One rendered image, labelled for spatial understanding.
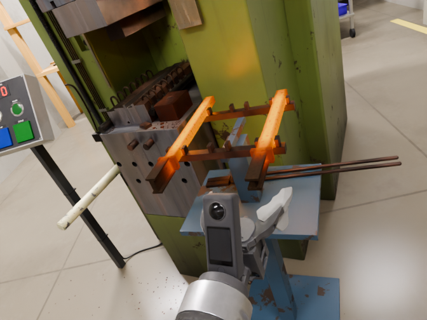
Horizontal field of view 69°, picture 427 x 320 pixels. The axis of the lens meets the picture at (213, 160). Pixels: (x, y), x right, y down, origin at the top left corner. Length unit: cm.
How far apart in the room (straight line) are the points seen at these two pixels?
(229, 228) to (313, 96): 122
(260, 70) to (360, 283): 103
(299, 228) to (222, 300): 49
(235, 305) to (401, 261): 134
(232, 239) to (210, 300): 8
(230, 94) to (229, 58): 14
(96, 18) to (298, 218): 86
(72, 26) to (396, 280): 161
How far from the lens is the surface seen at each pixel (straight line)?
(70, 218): 149
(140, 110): 119
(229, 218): 41
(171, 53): 161
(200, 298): 40
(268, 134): 72
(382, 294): 158
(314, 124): 164
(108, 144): 132
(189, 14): 108
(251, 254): 46
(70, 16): 121
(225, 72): 112
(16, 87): 151
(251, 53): 106
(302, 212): 90
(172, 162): 75
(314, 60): 150
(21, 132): 147
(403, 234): 179
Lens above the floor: 134
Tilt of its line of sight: 31 degrees down
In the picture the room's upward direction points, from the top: 20 degrees counter-clockwise
